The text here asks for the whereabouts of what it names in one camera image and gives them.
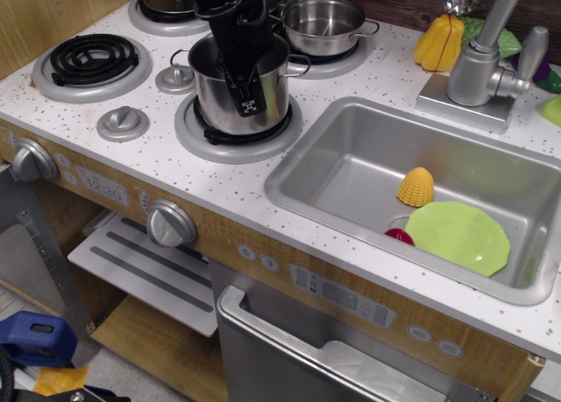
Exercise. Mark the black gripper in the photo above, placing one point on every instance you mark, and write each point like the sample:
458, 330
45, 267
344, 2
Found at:
243, 36

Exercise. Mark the tall steel pot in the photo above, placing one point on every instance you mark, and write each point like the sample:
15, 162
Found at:
215, 102

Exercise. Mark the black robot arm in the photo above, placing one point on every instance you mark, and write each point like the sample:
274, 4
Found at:
201, 9

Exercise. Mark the back right burner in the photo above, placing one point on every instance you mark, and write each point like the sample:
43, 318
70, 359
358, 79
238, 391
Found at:
315, 68

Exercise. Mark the front right burner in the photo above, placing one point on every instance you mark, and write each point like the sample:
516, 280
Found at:
190, 133

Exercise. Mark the grey top knob rear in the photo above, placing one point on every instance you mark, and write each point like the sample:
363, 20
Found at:
175, 80

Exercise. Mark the grey knob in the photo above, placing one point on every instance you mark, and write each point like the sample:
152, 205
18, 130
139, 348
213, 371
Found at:
175, 80
122, 124

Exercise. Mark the wide steel saucepan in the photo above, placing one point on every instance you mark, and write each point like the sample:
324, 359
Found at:
324, 28

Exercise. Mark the back left burner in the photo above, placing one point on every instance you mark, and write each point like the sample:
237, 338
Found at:
166, 18

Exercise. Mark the grey toy sink basin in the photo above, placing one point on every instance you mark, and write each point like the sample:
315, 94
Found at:
345, 171

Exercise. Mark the grey top knob front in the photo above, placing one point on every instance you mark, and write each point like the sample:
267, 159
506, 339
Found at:
122, 124

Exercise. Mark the silver oven knob right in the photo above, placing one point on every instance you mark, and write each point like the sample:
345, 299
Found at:
168, 225

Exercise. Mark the silver oven knob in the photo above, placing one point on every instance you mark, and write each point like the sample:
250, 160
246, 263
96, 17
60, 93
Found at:
168, 225
32, 162

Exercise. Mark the front left coil burner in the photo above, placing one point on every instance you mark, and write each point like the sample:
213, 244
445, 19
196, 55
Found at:
91, 68

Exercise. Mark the digital clock panel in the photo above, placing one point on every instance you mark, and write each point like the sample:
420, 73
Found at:
101, 185

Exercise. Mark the yellow toy corn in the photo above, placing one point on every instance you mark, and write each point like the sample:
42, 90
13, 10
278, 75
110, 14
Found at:
417, 188

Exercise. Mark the yellow toy pepper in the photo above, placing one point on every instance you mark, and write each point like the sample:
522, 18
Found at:
438, 48

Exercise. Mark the white oven rack shelf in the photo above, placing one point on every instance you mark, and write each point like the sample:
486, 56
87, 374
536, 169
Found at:
174, 281

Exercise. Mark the red toy item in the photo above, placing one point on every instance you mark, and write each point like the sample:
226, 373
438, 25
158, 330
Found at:
400, 235

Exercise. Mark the silver oven knob left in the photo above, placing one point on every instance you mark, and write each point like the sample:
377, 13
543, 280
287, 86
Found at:
32, 162

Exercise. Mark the silver toy faucet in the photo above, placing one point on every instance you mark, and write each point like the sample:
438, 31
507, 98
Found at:
479, 92

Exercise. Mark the green plastic plate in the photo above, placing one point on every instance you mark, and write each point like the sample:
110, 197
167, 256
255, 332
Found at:
461, 234

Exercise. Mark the silver dishwasher door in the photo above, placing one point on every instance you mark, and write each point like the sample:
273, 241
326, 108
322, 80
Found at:
276, 348

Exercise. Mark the green toy vegetable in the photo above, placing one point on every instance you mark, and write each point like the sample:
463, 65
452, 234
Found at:
508, 43

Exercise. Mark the grey open oven door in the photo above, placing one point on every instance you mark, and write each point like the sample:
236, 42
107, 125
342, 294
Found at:
31, 259

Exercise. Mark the purple toy eggplant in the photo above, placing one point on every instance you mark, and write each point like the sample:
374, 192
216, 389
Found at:
546, 78

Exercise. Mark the light green toy piece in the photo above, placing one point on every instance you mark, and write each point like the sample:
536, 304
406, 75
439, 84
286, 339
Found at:
551, 111

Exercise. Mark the yellow cloth scrap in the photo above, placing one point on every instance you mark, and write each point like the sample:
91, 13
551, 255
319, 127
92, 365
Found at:
56, 380

